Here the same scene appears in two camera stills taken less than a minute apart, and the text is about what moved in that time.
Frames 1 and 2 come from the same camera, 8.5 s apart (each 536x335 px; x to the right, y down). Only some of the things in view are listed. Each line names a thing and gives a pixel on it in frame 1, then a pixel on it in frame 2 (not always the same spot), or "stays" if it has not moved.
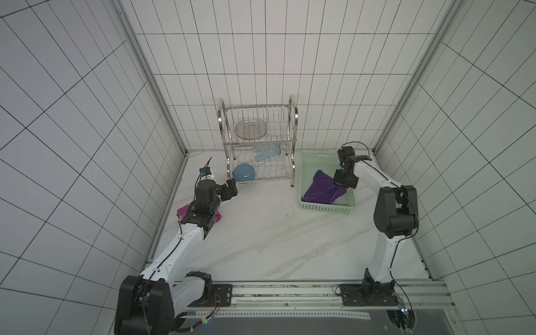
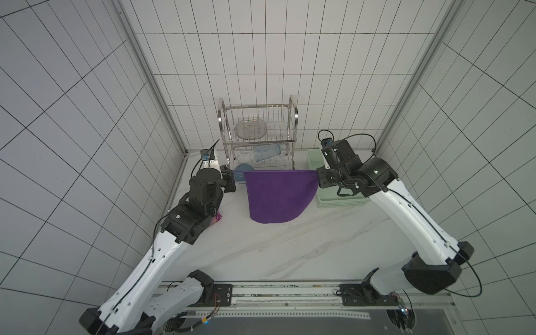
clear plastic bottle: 263,152 stays
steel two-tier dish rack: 262,137 stays
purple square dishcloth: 323,190 to 276,195
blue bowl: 243,172 stays
